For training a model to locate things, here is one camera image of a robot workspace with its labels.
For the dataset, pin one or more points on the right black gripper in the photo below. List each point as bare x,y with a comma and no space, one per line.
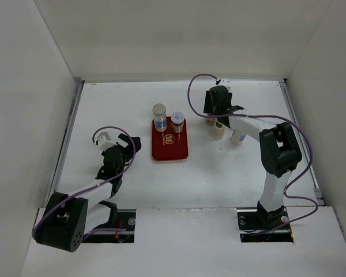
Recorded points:
208,105

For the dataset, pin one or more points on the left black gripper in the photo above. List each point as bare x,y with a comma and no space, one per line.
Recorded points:
126,139

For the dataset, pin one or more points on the small jar red label lid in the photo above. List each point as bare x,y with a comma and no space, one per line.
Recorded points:
211,121

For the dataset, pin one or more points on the tall blue label spice bottle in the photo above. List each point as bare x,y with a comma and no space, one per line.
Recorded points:
159,117

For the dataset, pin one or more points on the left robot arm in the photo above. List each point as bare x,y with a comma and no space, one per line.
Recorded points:
63,223

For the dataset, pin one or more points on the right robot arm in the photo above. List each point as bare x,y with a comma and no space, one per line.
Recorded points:
279,149

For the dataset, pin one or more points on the cream yellow cap bottle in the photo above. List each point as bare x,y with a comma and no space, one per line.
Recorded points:
217,131

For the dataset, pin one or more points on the silver cap white bottle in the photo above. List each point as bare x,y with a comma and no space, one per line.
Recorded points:
237,137

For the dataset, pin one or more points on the red rectangular tray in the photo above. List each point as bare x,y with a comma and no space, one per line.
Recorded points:
169,146

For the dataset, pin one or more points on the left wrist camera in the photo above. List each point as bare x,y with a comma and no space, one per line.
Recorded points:
103,144

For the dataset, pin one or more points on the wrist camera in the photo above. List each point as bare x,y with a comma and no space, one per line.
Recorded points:
224,82
103,144

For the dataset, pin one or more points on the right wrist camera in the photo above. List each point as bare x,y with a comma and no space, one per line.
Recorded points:
224,82

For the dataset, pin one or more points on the left aluminium table rail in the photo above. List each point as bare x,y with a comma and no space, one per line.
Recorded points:
79,82

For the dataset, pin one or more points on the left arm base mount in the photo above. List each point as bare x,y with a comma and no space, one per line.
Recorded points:
105,223

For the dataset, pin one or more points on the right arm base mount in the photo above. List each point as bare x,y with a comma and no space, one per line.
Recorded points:
256,226

